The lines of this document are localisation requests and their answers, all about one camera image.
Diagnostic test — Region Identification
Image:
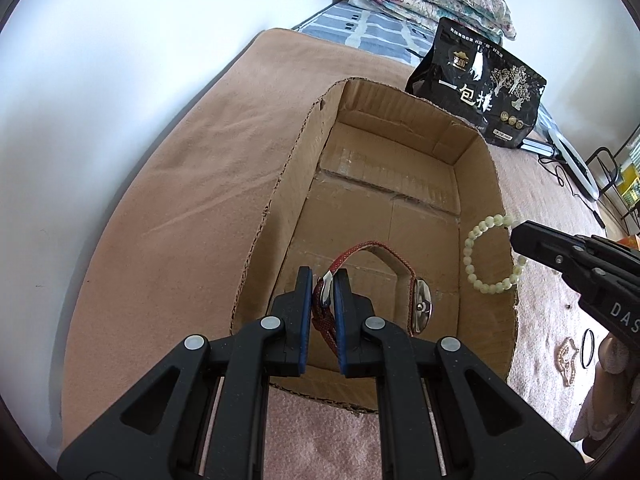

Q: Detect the blue bangle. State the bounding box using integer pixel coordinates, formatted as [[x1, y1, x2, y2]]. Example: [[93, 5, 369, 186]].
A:
[[580, 328, 596, 368]]

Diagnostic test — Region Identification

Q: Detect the pale jade bead bracelet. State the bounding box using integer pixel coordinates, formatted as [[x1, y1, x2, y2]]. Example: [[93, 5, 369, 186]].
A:
[[463, 212, 528, 295]]

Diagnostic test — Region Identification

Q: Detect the white pearl necklace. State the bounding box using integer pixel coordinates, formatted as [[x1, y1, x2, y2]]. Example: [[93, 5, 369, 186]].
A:
[[555, 336, 582, 387]]

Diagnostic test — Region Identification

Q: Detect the red strap wristwatch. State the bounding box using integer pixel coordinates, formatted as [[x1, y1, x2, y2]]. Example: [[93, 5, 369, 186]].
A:
[[311, 240, 433, 356]]

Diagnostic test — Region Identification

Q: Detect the white gloved right hand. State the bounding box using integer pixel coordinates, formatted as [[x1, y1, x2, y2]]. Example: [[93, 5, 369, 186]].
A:
[[570, 334, 639, 442]]

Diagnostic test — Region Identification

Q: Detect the yellow crate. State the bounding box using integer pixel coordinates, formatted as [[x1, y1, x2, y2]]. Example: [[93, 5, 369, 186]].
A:
[[617, 164, 640, 204]]

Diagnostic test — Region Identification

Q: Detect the black clothes rack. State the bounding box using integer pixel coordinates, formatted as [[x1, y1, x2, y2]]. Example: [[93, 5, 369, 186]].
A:
[[587, 126, 639, 234]]

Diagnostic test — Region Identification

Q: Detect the pink brown blanket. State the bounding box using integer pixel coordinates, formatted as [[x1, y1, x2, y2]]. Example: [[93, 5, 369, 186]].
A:
[[62, 29, 639, 479]]

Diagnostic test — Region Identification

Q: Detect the open cardboard box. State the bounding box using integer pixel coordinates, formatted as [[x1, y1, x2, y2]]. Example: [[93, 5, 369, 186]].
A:
[[230, 77, 522, 415]]

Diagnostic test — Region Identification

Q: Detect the black snack bag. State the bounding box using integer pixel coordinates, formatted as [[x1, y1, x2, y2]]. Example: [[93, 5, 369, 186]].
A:
[[406, 18, 547, 148]]

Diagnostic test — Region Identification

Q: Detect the blue checkered bed sheet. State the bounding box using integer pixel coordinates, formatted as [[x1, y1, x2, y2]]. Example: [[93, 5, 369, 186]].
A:
[[297, 2, 560, 140]]

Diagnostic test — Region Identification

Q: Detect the black ring light cable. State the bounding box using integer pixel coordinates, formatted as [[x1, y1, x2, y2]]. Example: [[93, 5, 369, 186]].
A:
[[537, 154, 609, 231]]

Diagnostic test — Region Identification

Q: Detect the white ring light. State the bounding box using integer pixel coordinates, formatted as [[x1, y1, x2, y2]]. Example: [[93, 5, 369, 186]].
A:
[[520, 126, 600, 202]]

